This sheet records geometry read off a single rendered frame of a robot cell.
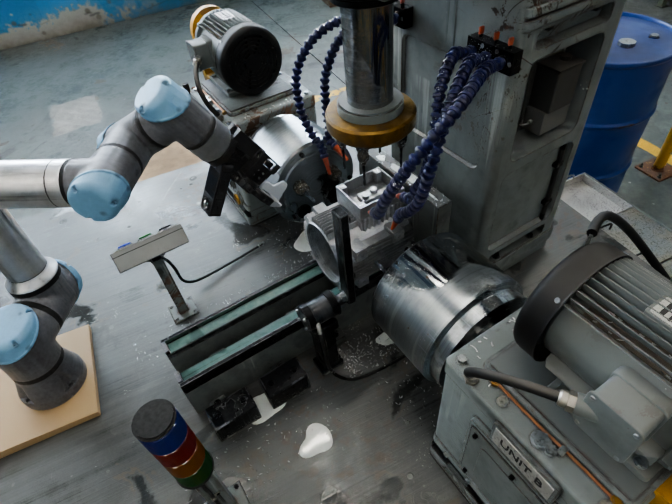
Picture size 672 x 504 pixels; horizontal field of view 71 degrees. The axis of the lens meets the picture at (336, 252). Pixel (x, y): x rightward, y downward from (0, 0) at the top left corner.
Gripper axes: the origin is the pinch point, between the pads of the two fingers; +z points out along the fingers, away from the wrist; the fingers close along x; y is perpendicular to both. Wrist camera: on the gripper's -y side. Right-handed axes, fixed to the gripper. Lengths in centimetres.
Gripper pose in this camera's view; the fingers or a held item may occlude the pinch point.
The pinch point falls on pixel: (274, 204)
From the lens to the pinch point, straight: 102.5
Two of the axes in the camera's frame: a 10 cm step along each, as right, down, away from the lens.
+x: -5.4, -5.7, 6.2
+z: 4.9, 3.8, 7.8
